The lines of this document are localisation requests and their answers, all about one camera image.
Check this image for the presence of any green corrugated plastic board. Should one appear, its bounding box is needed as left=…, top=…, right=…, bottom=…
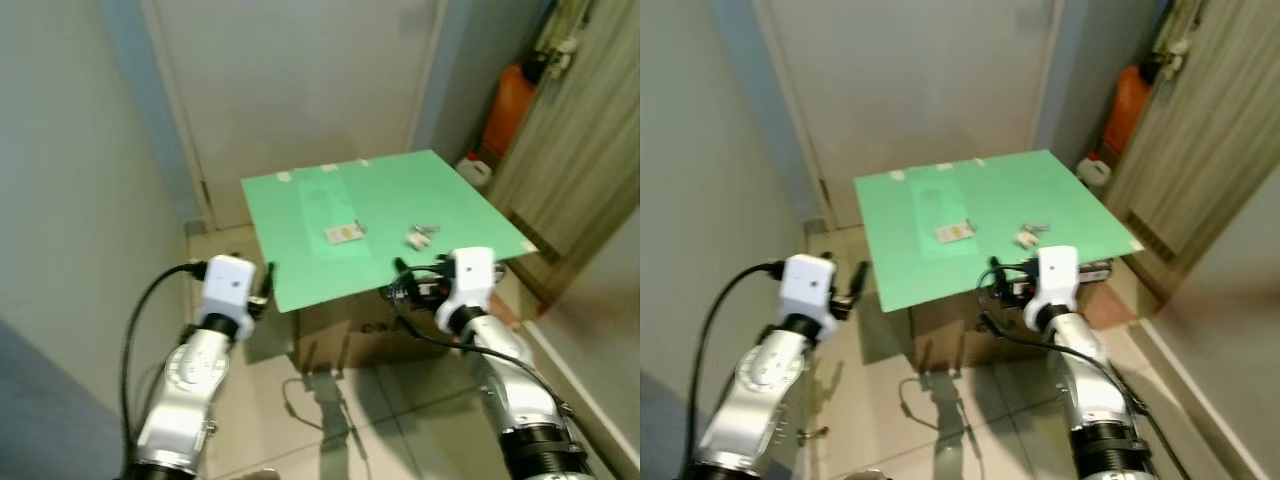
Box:
left=853, top=150, right=1145, bottom=314
left=241, top=150, right=538, bottom=314

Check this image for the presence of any brown cardboard box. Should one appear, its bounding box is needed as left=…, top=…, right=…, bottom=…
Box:
left=905, top=280, right=1138, bottom=374
left=290, top=285, right=521, bottom=374

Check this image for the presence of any white plastic jug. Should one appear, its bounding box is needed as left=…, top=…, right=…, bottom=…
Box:
left=457, top=152, right=494, bottom=189
left=1077, top=150, right=1113, bottom=188

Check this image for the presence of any orange container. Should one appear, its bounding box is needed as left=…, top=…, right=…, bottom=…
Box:
left=1100, top=65, right=1153, bottom=158
left=480, top=63, right=538, bottom=159

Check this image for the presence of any wooden cabinet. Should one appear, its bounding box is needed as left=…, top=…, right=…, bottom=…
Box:
left=1105, top=0, right=1280, bottom=301
left=485, top=0, right=641, bottom=306

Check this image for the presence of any white door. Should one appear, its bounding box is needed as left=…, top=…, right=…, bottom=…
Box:
left=755, top=0, right=1066, bottom=229
left=140, top=0, right=451, bottom=233

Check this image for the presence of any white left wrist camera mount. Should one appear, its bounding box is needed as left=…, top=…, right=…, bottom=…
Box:
left=202, top=254, right=259, bottom=321
left=782, top=254, right=837, bottom=321

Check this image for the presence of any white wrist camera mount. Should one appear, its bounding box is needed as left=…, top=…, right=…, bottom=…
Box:
left=782, top=254, right=837, bottom=321
left=1022, top=245, right=1083, bottom=331
left=436, top=246, right=497, bottom=333
left=202, top=254, right=259, bottom=321

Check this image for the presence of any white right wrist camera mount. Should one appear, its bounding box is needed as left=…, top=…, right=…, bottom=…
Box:
left=436, top=246, right=497, bottom=333
left=1022, top=245, right=1083, bottom=331

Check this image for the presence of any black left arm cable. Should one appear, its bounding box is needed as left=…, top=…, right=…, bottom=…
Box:
left=120, top=260, right=208, bottom=441
left=683, top=258, right=787, bottom=471

